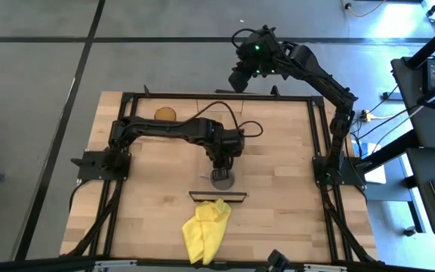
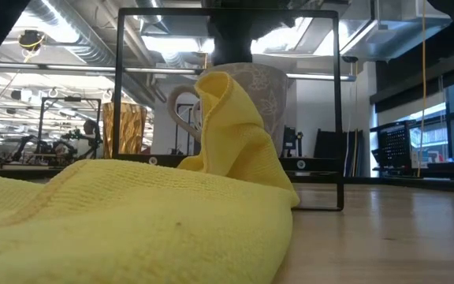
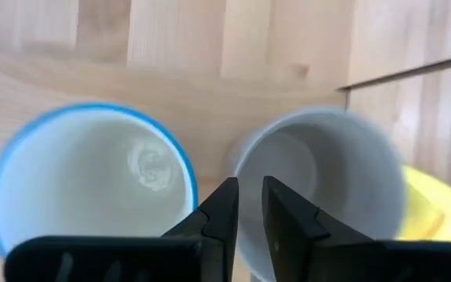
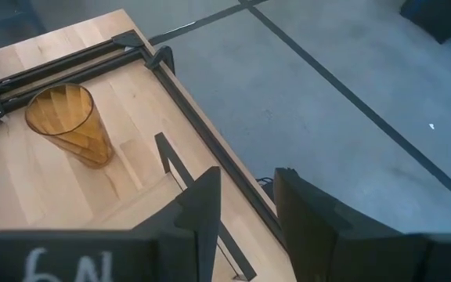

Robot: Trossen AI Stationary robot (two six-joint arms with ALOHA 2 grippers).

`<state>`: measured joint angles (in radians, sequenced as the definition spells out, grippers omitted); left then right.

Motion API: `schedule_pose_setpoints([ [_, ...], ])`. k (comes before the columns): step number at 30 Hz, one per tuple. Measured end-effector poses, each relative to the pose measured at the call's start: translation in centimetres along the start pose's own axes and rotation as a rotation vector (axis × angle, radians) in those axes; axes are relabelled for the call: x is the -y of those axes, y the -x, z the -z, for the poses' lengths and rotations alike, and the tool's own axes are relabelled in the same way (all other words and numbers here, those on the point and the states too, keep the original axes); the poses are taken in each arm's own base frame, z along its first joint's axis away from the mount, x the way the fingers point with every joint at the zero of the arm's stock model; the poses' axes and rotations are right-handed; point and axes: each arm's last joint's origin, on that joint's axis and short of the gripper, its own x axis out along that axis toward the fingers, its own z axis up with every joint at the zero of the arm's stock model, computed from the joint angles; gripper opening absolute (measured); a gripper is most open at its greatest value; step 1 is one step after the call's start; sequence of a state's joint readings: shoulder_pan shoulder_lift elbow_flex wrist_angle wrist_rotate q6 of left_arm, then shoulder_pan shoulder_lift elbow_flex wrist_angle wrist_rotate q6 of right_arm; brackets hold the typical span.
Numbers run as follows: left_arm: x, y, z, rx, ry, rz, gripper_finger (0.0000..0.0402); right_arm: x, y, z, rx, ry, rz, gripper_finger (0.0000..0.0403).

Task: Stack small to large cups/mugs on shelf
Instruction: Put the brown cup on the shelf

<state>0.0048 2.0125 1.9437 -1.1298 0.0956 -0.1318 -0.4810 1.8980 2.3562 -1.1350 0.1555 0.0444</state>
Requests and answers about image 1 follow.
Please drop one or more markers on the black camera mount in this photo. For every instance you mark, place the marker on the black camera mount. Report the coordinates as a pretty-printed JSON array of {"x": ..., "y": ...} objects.
[{"x": 276, "y": 261}]

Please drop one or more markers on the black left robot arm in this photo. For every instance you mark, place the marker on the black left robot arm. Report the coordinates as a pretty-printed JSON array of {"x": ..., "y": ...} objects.
[{"x": 157, "y": 130}]

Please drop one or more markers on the black desk with laptop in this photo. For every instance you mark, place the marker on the black desk with laptop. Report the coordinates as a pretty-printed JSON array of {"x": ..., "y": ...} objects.
[{"x": 425, "y": 113}]

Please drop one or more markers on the black metal frame shelf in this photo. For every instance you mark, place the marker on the black metal frame shelf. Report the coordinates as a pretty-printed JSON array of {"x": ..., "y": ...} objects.
[{"x": 218, "y": 193}]

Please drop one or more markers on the yellow microfibre cloth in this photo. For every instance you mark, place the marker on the yellow microfibre cloth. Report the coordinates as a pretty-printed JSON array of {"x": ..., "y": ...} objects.
[{"x": 206, "y": 230}]

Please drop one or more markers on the black keyboard desk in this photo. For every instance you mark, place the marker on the black keyboard desk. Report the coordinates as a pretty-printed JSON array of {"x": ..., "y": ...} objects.
[{"x": 429, "y": 170}]

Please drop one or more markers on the yellow power strip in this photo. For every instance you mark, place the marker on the yellow power strip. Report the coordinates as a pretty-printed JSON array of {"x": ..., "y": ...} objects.
[{"x": 366, "y": 115}]

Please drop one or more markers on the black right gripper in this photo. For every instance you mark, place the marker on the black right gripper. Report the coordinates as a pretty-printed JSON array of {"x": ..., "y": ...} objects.
[{"x": 259, "y": 53}]

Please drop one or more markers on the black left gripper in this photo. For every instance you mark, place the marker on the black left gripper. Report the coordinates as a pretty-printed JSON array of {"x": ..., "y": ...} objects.
[{"x": 226, "y": 145}]

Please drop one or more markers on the black aluminium table frame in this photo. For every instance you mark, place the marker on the black aluminium table frame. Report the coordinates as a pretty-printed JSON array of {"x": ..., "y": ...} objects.
[{"x": 315, "y": 132}]

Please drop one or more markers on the grey round disc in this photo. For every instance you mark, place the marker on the grey round disc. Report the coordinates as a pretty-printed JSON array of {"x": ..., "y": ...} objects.
[{"x": 229, "y": 184}]

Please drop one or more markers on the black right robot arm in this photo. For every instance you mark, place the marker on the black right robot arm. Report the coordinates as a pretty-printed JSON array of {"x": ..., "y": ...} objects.
[{"x": 327, "y": 98}]

